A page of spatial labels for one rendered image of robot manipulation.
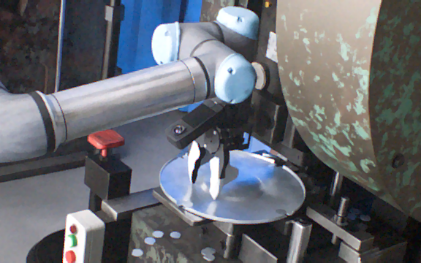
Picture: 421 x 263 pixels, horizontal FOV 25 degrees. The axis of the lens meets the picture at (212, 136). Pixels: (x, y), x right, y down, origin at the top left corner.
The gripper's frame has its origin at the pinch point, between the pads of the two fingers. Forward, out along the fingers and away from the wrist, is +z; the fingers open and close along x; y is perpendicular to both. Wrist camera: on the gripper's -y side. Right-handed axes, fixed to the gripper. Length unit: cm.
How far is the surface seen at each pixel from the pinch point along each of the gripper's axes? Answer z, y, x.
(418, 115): -37, -6, -47
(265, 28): -29.5, 13.7, 4.6
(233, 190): 0.5, 5.6, -3.1
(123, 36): 64, 136, 217
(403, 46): -48, -13, -47
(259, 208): 0.9, 6.3, -10.1
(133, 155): 81, 93, 142
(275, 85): -19.9, 13.8, -1.0
